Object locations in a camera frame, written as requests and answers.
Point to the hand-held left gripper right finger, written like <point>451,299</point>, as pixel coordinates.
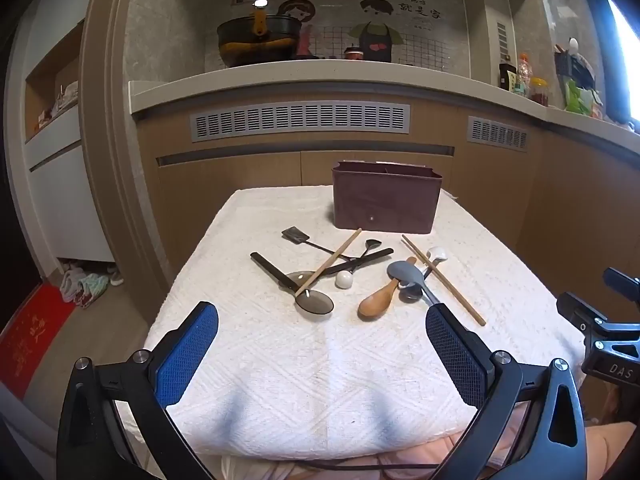
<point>455,355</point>

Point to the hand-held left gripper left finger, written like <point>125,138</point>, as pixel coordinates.
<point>187,355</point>

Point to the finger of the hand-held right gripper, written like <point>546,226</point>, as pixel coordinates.
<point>622,282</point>
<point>580,310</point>

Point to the wooden chopstick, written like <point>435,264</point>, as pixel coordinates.
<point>446,292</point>
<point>452,287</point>
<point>330,262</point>

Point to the wooden spoon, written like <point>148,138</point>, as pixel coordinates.
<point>375,305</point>

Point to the grey-blue spoon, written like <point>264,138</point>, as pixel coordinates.
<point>405,272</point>

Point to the black spoon with white ball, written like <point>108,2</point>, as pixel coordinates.
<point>344,280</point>

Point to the black shovel-shaped spoon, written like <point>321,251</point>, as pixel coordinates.
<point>292,235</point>

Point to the brown plastic utensil container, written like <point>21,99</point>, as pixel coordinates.
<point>385,205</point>

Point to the white ceramic spoon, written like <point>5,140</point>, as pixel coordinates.
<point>437,255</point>

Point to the white textured towel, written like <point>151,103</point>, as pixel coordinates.
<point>300,375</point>

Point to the pile of slippers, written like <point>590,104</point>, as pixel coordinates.
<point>87,287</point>

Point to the red doormat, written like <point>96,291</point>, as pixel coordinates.
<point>30,340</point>

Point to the green plastic bag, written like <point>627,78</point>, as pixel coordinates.
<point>582,100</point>

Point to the wooden kitchen cabinet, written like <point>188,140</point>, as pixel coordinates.
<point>240,170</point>

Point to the small grey vent grille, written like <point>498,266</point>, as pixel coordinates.
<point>497,133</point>

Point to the red jar with yellow lid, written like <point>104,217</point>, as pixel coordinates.
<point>539,92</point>

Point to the white shelf cabinet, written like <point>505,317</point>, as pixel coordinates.
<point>60,185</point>

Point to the black basket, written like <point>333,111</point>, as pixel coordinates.
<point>575,67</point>

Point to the bright window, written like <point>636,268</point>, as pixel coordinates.
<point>627,60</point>

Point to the clear bottle with orange cap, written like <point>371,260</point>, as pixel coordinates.
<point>524,75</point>

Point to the dark sauce bottle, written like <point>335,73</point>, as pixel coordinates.
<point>507,77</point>

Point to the large grey vent grille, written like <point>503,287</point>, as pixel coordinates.
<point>300,121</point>

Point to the white kitchen countertop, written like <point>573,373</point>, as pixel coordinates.
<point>300,77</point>

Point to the small red pot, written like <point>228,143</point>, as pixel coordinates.
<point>353,54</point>

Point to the narrow wall vent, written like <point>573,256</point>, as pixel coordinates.
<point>502,40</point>

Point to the cartoon wall sticker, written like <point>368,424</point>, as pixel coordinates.
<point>380,25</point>

